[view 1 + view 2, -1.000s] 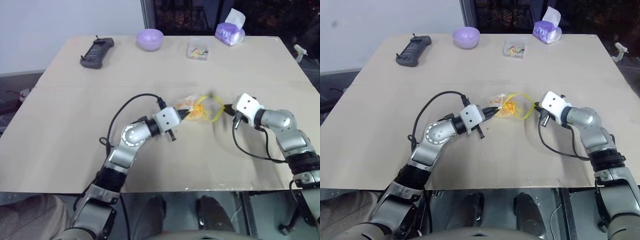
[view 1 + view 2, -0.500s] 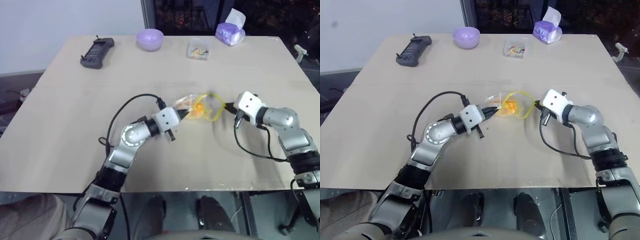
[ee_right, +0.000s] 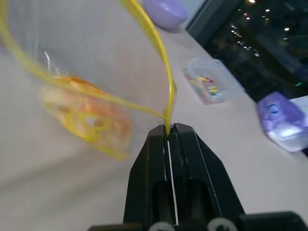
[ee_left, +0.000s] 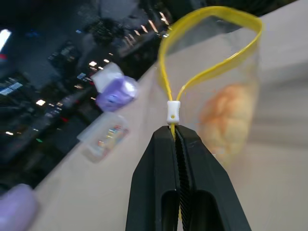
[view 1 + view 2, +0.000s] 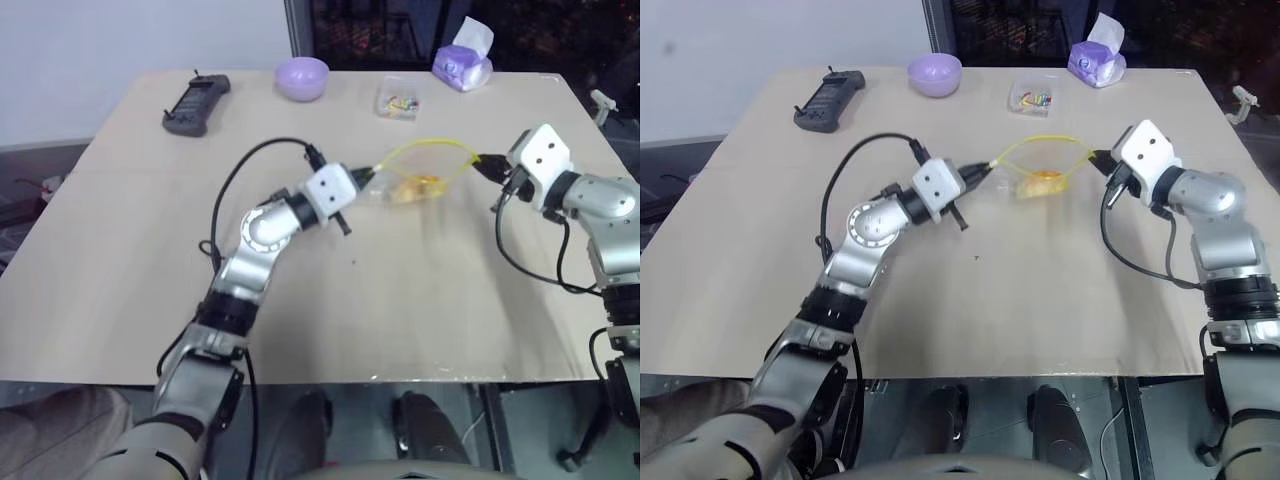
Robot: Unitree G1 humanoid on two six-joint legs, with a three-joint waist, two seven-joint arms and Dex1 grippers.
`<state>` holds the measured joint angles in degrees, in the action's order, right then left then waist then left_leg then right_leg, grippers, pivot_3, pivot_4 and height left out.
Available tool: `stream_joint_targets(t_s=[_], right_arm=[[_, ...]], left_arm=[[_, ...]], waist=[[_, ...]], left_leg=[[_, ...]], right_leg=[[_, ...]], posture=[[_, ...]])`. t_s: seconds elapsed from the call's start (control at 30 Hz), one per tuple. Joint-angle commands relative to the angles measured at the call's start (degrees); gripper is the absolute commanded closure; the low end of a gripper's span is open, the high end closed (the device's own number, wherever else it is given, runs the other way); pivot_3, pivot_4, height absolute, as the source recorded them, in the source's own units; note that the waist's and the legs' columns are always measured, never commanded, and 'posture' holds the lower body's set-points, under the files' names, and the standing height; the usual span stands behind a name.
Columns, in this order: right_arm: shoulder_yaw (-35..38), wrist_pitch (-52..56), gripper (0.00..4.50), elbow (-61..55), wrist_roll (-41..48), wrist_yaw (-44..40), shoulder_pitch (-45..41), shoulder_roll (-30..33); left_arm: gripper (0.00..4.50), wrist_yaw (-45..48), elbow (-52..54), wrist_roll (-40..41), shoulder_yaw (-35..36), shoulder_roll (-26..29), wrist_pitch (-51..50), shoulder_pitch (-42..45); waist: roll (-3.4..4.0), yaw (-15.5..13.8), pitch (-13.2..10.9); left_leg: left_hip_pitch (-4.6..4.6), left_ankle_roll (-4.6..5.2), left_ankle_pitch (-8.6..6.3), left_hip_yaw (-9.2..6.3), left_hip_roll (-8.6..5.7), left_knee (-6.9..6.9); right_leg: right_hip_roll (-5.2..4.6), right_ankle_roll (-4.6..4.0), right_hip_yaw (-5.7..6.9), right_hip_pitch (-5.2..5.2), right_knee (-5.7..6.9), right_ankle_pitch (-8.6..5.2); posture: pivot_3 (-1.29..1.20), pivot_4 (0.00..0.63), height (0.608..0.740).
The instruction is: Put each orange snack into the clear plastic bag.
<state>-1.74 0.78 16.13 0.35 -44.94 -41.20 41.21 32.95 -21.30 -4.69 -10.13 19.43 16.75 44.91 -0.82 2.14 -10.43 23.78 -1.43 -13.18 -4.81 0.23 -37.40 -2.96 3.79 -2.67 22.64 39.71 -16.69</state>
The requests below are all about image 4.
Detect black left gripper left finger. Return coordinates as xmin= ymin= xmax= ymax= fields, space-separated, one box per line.
xmin=125 ymin=125 xmax=181 ymax=231

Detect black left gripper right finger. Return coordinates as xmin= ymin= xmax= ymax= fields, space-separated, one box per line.
xmin=175 ymin=125 xmax=252 ymax=231

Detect round golden pineapple bun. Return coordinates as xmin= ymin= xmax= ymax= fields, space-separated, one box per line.
xmin=198 ymin=82 xmax=254 ymax=162

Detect clear bag with yellow zip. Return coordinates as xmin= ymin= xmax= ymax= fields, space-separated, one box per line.
xmin=157 ymin=6 xmax=264 ymax=170

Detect clear plastic box colourful contents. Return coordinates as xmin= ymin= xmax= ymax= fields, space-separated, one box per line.
xmin=77 ymin=114 xmax=130 ymax=165

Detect purple and white packet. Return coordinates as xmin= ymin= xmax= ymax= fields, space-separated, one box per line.
xmin=90 ymin=62 xmax=141 ymax=113

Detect rounded pale purple object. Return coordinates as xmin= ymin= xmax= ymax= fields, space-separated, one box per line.
xmin=0 ymin=183 xmax=39 ymax=231

